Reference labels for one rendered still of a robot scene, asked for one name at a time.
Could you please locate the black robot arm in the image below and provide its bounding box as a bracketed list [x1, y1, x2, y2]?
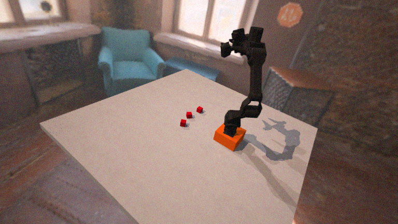
[223, 26, 267, 137]

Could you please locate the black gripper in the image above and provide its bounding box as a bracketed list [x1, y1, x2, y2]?
[220, 33, 249, 58]

